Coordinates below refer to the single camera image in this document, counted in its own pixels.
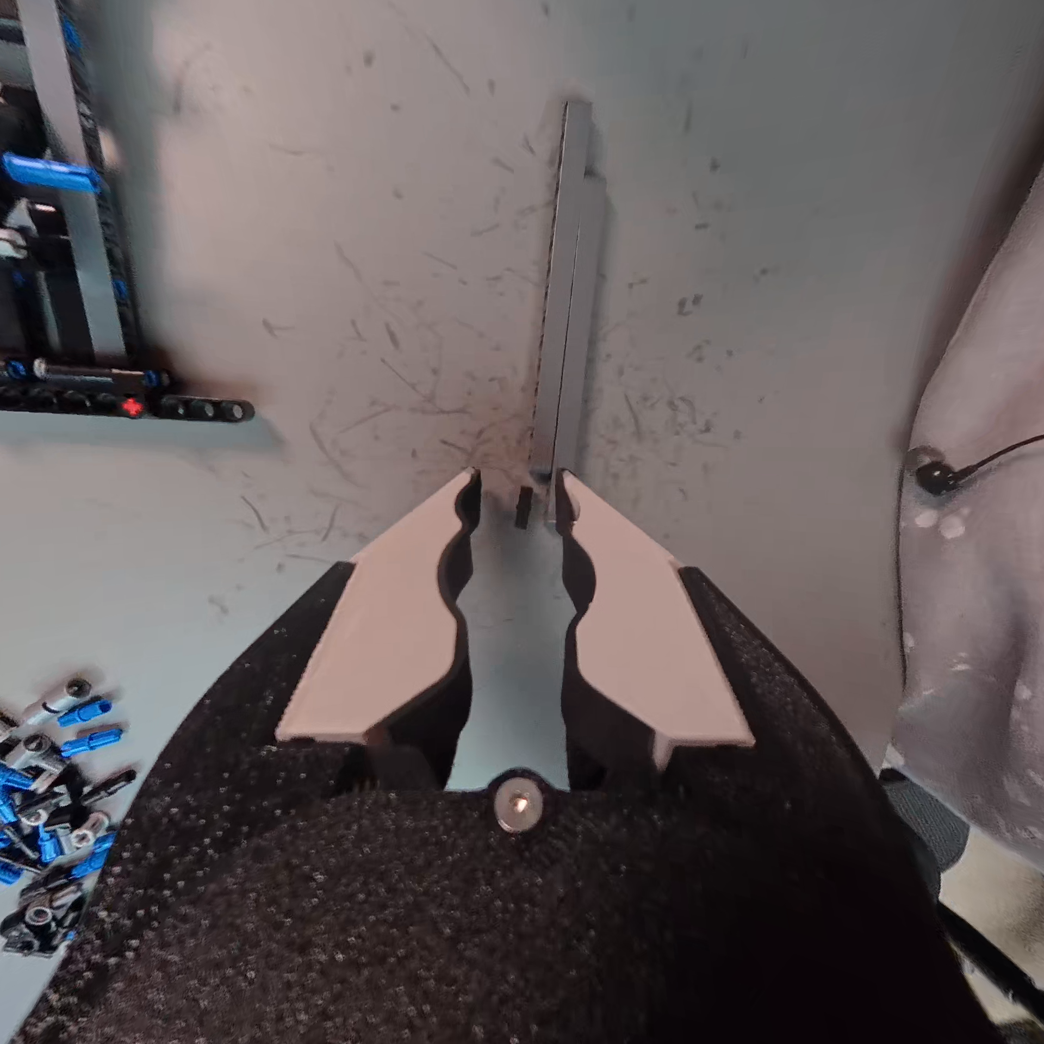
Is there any grey desk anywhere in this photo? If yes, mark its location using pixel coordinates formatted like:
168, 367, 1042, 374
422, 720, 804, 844
0, 0, 1044, 1021

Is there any person's beige clothing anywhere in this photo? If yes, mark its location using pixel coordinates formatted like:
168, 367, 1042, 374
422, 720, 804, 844
893, 163, 1044, 857

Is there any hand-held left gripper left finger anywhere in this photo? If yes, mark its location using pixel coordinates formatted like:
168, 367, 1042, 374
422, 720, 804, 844
276, 467, 484, 788

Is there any partly built toy chassis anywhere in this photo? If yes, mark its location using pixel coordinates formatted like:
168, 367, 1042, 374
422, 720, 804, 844
0, 0, 256, 425

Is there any pile of blue black pins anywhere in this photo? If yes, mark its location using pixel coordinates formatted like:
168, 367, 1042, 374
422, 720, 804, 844
0, 675, 138, 959

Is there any black mesh chair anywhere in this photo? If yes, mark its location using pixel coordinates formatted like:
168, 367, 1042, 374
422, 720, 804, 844
879, 767, 1044, 1012

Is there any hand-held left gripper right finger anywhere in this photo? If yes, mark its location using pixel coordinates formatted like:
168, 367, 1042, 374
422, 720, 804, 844
555, 469, 755, 773

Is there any long black toy beam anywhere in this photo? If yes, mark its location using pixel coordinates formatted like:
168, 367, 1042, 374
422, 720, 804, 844
0, 390, 256, 425
530, 100, 592, 484
553, 170, 610, 527

